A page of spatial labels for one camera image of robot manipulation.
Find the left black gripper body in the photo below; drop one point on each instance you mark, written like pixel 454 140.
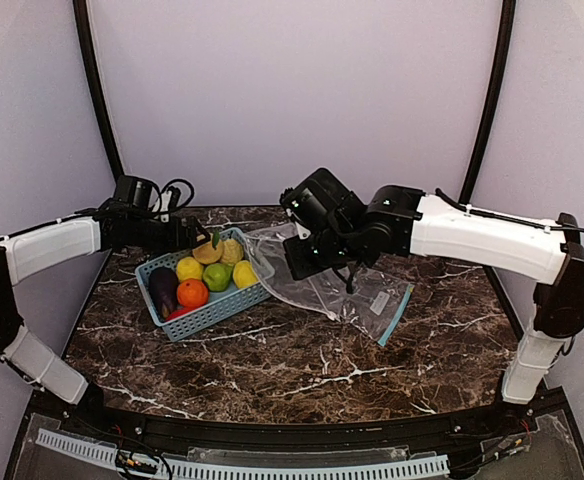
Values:
pixel 188 234

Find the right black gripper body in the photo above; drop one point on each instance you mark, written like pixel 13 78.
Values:
pixel 310 258

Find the large pink zip bag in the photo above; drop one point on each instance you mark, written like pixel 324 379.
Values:
pixel 322 292

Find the purple eggplant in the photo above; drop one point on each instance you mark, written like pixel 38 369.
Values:
pixel 162 286

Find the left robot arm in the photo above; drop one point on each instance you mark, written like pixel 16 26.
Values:
pixel 139 213

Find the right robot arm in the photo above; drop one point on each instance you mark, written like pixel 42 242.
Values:
pixel 337 231

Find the small blue zip bag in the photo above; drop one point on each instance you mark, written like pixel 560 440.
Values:
pixel 376 304

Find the yellow lemon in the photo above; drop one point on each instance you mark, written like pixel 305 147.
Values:
pixel 189 268

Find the green apple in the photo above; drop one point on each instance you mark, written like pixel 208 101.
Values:
pixel 217 276

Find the orange tangerine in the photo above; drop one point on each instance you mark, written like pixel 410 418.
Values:
pixel 192 293

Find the red chili pepper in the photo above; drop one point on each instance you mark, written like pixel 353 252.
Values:
pixel 179 313

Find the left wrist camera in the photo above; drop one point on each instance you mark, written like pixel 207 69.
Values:
pixel 175 195

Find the white cable duct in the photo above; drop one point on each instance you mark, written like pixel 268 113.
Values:
pixel 205 463

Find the left black frame post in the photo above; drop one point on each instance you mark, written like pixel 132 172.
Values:
pixel 95 87

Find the black frame post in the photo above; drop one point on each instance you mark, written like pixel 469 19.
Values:
pixel 95 87
pixel 493 90

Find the right black frame post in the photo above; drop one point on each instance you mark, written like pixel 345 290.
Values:
pixel 493 90

